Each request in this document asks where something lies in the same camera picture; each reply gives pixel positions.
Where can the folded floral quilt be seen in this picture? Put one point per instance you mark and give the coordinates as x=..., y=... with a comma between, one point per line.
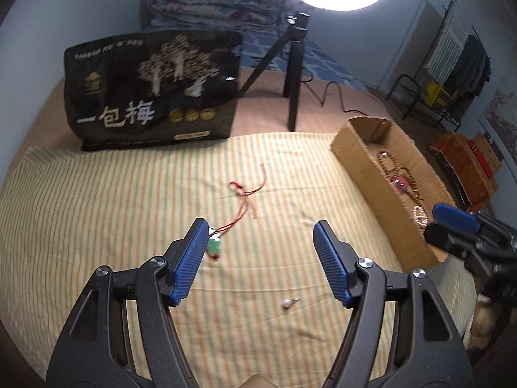
x=234, y=15

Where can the white striped hanging cloth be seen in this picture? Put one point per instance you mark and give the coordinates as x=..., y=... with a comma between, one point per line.
x=450, y=44

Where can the yellow crate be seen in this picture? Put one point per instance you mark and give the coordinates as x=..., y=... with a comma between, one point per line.
x=436, y=96

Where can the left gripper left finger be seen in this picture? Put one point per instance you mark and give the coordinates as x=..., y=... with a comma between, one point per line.
x=94, y=347

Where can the cardboard box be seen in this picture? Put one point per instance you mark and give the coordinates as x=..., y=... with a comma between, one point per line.
x=403, y=217

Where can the orange covered box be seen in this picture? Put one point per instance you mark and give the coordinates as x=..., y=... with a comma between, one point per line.
x=469, y=167

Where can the brown strap wristwatch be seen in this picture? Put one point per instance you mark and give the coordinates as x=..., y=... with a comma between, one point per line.
x=401, y=184

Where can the tan bed blanket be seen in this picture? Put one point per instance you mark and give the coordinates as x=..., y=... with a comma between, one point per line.
x=323, y=108

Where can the dark hanging clothes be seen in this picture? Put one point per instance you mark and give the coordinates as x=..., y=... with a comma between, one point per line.
x=468, y=77

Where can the black tripod stand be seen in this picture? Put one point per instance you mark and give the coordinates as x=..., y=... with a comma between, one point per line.
x=294, y=37

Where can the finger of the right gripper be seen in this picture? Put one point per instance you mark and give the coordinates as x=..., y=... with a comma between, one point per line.
x=461, y=241
x=455, y=219

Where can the landscape wall painting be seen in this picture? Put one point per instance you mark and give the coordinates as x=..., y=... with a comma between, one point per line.
x=501, y=113

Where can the black clothes rack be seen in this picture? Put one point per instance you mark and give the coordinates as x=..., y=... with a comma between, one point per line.
x=418, y=82

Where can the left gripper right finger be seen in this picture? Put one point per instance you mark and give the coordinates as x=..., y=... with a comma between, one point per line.
x=426, y=349

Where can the black snack bag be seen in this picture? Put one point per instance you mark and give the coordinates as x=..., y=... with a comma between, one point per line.
x=152, y=88

